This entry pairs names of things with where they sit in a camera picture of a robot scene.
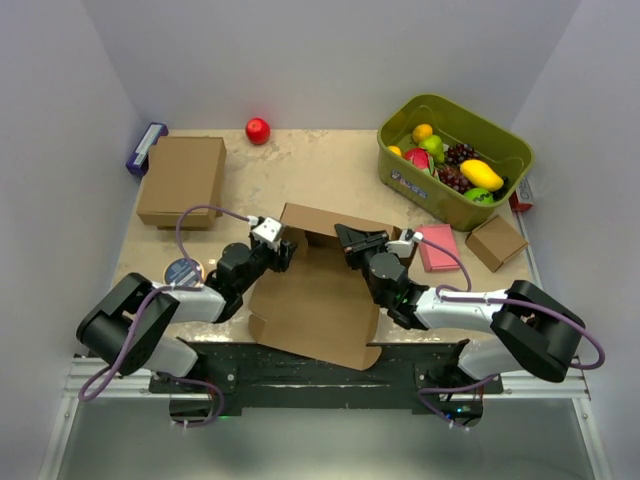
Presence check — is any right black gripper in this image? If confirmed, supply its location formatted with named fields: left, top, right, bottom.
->
left=334, top=225, right=390, bottom=306

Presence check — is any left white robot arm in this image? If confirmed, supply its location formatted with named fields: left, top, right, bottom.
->
left=76, top=239, right=297, bottom=392

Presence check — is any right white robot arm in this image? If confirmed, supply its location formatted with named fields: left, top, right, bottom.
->
left=335, top=224, right=585, bottom=393

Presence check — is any closed brown cardboard box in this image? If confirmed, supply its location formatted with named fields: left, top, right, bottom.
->
left=137, top=136, right=226, bottom=230

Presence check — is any small brown cardboard box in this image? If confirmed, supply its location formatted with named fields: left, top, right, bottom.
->
left=465, top=216, right=528, bottom=273

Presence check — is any pink notepad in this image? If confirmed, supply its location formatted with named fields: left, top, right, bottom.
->
left=416, top=224, right=459, bottom=273

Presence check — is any pink dragon fruit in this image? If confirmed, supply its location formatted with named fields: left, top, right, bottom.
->
left=403, top=148, right=436, bottom=177

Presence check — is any red grape bunch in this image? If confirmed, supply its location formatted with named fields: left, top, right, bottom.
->
left=437, top=164, right=474, bottom=195

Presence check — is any green pear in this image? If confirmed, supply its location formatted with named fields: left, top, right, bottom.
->
left=419, top=134, right=445, bottom=164

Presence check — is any green lime fruit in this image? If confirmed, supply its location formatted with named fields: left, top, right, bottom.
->
left=464, top=187, right=494, bottom=205

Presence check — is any orange fruit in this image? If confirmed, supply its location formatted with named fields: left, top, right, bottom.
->
left=411, top=123, right=433, bottom=145

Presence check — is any dark purple grape bunch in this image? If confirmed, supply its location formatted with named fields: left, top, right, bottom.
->
left=445, top=143, right=478, bottom=168

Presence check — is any red apple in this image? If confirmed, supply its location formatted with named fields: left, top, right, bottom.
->
left=245, top=117, right=271, bottom=145

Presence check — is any yellow mango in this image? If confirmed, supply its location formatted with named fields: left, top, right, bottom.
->
left=460, top=159, right=504, bottom=192

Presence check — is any olive green plastic tub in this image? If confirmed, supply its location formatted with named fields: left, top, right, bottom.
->
left=377, top=93, right=535, bottom=231

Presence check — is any red white carton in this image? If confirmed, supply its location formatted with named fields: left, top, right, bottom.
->
left=509, top=177, right=535, bottom=213

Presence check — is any purple white carton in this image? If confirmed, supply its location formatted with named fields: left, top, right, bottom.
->
left=126, top=122, right=169, bottom=178

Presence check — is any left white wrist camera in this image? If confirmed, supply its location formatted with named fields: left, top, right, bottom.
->
left=248, top=215, right=284, bottom=251

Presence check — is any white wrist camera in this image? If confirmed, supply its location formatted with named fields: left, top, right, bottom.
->
left=385, top=229, right=423, bottom=259
left=248, top=215, right=284, bottom=251

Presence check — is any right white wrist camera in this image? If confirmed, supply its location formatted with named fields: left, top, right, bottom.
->
left=385, top=229, right=423, bottom=259

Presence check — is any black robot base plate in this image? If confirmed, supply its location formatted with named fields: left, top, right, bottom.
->
left=149, top=338, right=506, bottom=417

